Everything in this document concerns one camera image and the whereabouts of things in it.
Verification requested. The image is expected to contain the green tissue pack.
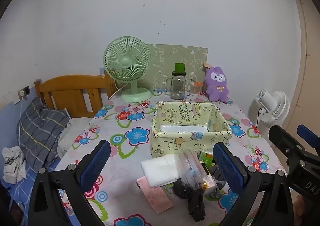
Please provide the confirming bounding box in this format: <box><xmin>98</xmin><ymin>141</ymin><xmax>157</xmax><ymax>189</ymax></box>
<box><xmin>198</xmin><ymin>149</ymin><xmax>215</xmax><ymax>167</ymax></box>

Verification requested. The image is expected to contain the clear plastic zip bag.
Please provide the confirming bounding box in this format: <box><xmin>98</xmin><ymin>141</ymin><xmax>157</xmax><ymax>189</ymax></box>
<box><xmin>175</xmin><ymin>149</ymin><xmax>219</xmax><ymax>195</ymax></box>

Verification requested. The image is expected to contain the white foam towel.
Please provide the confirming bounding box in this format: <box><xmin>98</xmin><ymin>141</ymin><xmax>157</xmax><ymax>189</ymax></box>
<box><xmin>141</xmin><ymin>154</ymin><xmax>180</xmax><ymax>188</ymax></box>

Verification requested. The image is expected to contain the pink paper packet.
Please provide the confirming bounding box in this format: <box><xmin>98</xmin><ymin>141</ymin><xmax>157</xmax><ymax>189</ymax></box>
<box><xmin>137</xmin><ymin>176</ymin><xmax>173</xmax><ymax>215</ymax></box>

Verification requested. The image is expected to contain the grey drawstring pouch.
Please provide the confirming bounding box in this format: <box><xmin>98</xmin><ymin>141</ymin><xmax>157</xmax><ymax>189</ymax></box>
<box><xmin>201</xmin><ymin>162</ymin><xmax>226</xmax><ymax>199</ymax></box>

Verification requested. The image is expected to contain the white standing fan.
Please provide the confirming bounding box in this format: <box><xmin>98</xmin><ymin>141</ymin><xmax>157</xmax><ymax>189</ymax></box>
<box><xmin>248</xmin><ymin>89</ymin><xmax>290</xmax><ymax>134</ymax></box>

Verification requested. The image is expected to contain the blue bed sheet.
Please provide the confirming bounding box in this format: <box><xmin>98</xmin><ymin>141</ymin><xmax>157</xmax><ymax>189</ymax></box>
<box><xmin>1</xmin><ymin>102</ymin><xmax>60</xmax><ymax>225</ymax></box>

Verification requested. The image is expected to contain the crumpled white cloth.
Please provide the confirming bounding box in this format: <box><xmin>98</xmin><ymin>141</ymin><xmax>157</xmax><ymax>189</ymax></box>
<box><xmin>2</xmin><ymin>146</ymin><xmax>27</xmax><ymax>184</ymax></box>

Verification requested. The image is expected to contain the grey plaid pillow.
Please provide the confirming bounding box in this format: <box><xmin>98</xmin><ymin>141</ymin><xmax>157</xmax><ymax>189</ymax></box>
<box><xmin>16</xmin><ymin>97</ymin><xmax>70</xmax><ymax>172</ymax></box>

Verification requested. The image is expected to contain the floral tablecloth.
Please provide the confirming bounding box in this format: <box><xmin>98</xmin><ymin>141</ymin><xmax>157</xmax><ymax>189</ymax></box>
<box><xmin>57</xmin><ymin>92</ymin><xmax>282</xmax><ymax>225</ymax></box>

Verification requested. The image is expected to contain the purple plush bunny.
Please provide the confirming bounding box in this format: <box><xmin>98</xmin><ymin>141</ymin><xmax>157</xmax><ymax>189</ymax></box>
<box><xmin>204</xmin><ymin>63</ymin><xmax>229</xmax><ymax>103</ymax></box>

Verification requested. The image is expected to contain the cotton swab container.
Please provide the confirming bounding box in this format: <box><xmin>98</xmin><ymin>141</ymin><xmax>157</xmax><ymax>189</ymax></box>
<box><xmin>189</xmin><ymin>80</ymin><xmax>203</xmax><ymax>96</ymax></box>

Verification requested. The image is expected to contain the yellow cartoon fabric storage box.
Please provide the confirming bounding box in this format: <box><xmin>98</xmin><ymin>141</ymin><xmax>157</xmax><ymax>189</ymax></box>
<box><xmin>150</xmin><ymin>102</ymin><xmax>232</xmax><ymax>158</ymax></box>

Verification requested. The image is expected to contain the glass mason jar mug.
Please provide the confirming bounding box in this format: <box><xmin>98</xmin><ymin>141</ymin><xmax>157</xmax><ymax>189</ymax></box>
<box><xmin>165</xmin><ymin>71</ymin><xmax>186</xmax><ymax>100</ymax></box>

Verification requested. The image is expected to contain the green cup on jar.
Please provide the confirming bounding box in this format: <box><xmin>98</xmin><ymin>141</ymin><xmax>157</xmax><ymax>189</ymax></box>
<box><xmin>175</xmin><ymin>63</ymin><xmax>185</xmax><ymax>73</ymax></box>

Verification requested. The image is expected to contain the green desk fan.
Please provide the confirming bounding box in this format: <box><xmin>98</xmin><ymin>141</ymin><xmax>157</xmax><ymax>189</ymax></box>
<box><xmin>103</xmin><ymin>36</ymin><xmax>151</xmax><ymax>103</ymax></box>

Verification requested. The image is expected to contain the patterned cardboard panel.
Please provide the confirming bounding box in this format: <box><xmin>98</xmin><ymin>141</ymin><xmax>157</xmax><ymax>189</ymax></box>
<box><xmin>138</xmin><ymin>44</ymin><xmax>208</xmax><ymax>91</ymax></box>

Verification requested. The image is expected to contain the wall power socket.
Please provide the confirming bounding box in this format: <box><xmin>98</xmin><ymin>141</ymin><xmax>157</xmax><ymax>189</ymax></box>
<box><xmin>18</xmin><ymin>86</ymin><xmax>30</xmax><ymax>98</ymax></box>

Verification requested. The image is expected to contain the white fan power cord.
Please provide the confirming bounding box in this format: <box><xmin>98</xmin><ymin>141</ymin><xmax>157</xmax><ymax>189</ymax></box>
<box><xmin>107</xmin><ymin>83</ymin><xmax>128</xmax><ymax>101</ymax></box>

